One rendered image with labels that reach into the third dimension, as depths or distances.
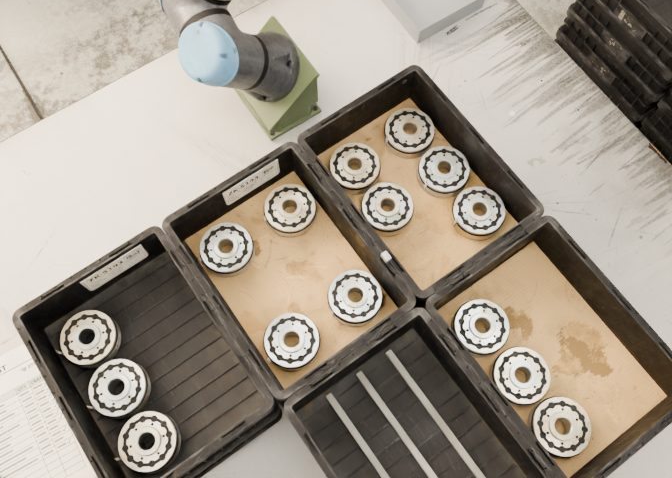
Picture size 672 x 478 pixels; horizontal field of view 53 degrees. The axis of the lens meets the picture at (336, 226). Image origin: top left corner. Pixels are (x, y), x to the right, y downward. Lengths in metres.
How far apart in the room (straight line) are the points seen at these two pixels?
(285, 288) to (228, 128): 0.47
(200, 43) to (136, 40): 1.33
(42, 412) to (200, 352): 0.37
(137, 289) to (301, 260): 0.32
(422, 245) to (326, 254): 0.19
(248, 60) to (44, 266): 0.62
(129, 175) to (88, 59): 1.14
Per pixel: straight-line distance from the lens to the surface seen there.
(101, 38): 2.72
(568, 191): 1.60
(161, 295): 1.34
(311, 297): 1.30
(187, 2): 1.42
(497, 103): 1.66
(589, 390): 1.34
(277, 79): 1.46
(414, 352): 1.28
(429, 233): 1.35
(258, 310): 1.30
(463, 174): 1.38
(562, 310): 1.36
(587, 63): 2.35
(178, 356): 1.31
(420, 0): 1.79
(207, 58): 1.35
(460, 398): 1.28
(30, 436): 1.51
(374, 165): 1.36
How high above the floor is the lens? 2.08
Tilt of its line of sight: 69 degrees down
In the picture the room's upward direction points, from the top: straight up
